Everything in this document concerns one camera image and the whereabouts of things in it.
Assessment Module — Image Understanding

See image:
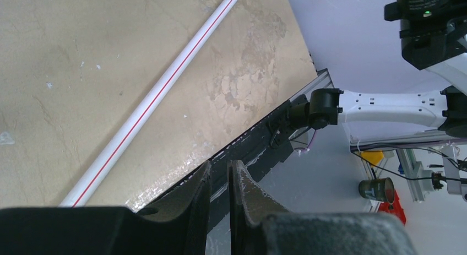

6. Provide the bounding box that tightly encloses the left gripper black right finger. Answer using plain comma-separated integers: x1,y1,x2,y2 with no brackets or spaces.
227,160,417,254

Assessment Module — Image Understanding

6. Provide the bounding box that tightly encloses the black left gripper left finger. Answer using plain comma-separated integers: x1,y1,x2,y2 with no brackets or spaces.
1,162,211,254

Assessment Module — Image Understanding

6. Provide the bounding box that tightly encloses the white PVC pipe frame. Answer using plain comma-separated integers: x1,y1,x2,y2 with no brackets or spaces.
59,0,238,208

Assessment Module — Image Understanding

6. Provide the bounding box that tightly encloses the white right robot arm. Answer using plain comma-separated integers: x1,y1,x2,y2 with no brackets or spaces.
289,0,466,138

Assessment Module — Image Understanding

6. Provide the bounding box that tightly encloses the dark tin can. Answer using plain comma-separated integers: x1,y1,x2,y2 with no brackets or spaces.
358,177,395,204

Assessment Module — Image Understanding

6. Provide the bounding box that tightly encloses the yellow object under table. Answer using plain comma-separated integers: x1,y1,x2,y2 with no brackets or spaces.
361,151,384,165

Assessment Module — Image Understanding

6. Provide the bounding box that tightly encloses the red plastic object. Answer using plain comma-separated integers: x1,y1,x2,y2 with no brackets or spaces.
378,191,407,225

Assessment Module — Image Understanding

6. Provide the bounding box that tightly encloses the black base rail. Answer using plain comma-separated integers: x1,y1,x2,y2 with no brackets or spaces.
138,96,314,232

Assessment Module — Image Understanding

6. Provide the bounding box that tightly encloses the aluminium frame with cables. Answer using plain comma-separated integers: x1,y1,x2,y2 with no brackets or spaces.
350,130,466,203

